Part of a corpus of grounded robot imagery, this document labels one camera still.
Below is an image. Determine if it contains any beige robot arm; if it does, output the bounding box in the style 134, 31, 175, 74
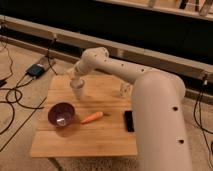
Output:
68, 47, 192, 171

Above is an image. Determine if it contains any white ceramic cup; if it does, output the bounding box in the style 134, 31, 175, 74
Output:
70, 79, 85, 100

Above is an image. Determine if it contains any black power adapter box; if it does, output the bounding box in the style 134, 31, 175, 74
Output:
26, 64, 45, 78

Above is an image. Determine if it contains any purple bowl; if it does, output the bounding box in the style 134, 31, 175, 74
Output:
48, 102, 75, 127

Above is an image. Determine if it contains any orange carrot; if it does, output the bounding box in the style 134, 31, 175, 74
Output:
81, 112, 104, 124

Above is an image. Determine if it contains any clear drinking glass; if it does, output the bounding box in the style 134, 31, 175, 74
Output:
119, 82, 131, 98

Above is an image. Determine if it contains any wooden table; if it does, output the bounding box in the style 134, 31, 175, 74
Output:
30, 75, 137, 158

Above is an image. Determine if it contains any black remote control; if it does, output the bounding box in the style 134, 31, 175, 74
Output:
124, 111, 134, 132

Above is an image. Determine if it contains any black floor cable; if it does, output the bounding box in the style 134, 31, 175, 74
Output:
0, 39, 58, 153

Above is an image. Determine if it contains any black cable at right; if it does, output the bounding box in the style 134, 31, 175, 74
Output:
193, 78, 213, 169

